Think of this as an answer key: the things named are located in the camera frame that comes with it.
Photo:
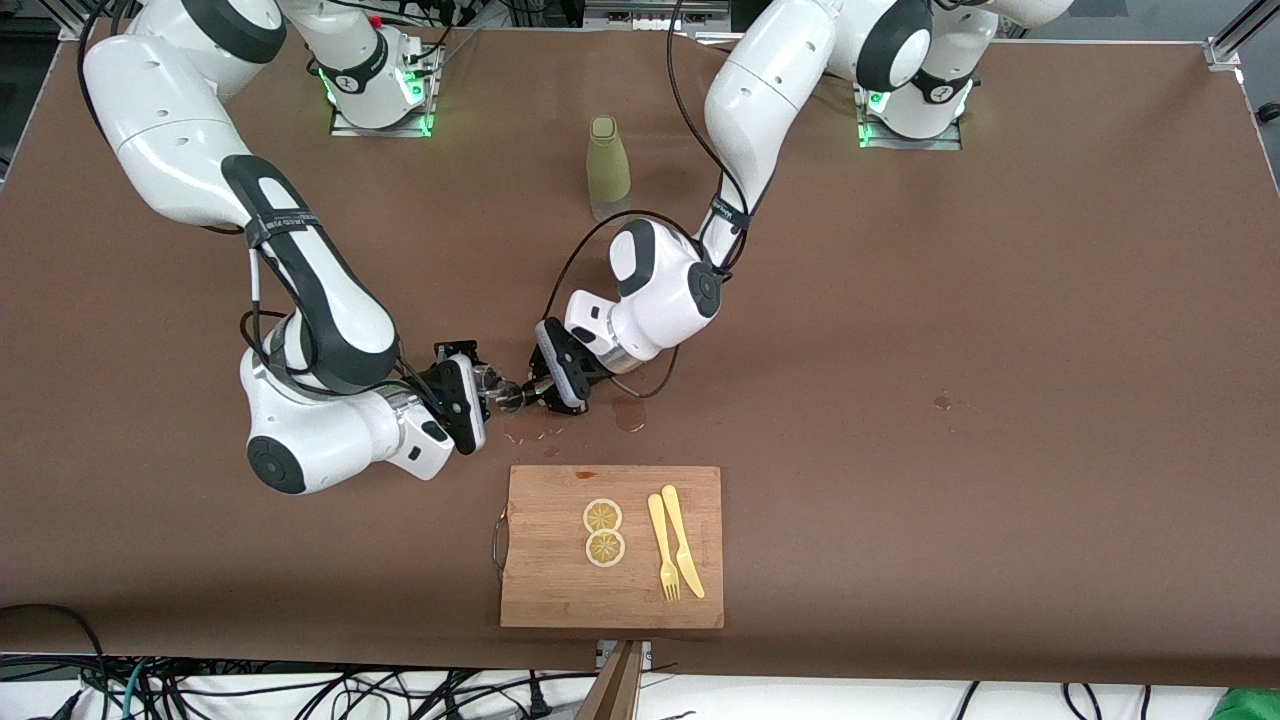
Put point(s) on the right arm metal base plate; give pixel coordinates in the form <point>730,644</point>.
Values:
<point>345,128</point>

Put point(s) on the yellow plastic fork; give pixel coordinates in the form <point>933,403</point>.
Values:
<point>657,520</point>

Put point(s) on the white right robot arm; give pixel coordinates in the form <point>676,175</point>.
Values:
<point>170,130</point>

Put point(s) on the small metal bracket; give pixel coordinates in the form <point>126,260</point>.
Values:
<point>645,650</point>

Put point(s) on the clear glass beaker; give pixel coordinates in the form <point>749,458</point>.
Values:
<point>495,382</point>

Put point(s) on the wooden cutting board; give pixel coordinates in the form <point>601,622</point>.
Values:
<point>560,590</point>

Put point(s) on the steel double jigger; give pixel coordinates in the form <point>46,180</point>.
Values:
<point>515,397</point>

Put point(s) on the green cloth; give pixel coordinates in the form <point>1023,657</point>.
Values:
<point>1250,706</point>

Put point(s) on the yellow plastic knife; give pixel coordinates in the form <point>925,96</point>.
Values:
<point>672,510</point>

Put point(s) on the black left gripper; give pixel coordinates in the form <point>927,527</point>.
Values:
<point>592,371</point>

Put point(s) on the aluminium frame post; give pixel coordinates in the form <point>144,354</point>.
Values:
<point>1235,40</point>
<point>72,25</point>

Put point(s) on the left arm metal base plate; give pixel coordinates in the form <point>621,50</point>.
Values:
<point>950,143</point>

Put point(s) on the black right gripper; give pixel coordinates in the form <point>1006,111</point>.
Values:
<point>424,381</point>

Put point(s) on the grey network switch box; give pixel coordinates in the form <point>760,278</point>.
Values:
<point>630,14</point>

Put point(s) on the brown table cover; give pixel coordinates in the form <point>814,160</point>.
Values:
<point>900,550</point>

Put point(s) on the green sleeved glass bottle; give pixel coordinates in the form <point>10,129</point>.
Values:
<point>608,165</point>

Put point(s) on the yellow lemon slice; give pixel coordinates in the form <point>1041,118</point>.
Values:
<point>602,514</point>
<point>605,550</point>

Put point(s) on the wooden post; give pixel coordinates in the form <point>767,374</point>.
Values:
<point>612,695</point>

